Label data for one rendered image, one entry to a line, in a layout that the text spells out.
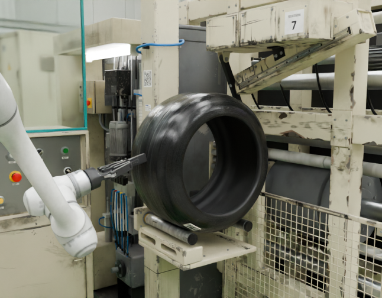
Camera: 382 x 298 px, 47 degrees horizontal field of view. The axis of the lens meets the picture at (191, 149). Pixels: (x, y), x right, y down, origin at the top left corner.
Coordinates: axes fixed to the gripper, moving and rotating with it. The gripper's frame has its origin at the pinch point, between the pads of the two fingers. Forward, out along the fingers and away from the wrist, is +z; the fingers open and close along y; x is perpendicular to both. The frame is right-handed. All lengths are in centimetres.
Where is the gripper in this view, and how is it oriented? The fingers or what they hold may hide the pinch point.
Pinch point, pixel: (137, 160)
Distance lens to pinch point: 162.5
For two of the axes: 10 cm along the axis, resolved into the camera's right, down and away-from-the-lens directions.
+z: 7.9, -3.3, 5.1
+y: -5.7, -1.1, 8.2
